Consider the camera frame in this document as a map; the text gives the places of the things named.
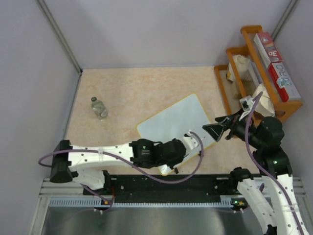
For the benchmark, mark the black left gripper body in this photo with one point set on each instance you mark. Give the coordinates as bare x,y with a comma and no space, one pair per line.
170,164

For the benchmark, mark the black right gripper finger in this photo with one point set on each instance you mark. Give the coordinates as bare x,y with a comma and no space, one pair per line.
216,130
227,120

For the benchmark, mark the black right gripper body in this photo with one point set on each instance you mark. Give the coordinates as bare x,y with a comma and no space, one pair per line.
238,128

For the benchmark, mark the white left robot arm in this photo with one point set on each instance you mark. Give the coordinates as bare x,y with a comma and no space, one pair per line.
72,162

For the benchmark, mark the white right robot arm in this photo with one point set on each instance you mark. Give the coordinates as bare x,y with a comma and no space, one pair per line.
280,215

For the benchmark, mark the yellow-framed whiteboard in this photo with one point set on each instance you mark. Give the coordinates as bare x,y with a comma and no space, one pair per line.
176,121

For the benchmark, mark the crumpled beige cloth front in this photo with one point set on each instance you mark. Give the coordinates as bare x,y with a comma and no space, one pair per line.
265,106

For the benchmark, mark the orange wooden rack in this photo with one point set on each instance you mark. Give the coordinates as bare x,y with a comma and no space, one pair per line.
283,110

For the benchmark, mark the small yellow white box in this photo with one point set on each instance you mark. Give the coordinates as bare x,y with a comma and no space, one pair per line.
230,73

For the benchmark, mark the red white box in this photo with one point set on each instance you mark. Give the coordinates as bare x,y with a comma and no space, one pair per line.
283,82

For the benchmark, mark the clear plastic bottle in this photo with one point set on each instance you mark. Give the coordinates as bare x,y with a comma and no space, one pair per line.
99,108

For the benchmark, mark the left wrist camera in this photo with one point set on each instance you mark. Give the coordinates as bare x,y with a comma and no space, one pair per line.
190,142

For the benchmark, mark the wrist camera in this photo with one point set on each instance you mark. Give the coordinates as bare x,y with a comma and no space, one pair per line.
246,104
190,142

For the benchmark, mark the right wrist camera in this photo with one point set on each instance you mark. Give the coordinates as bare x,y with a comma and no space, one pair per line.
246,104

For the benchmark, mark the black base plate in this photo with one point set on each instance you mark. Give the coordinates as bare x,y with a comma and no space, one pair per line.
200,188

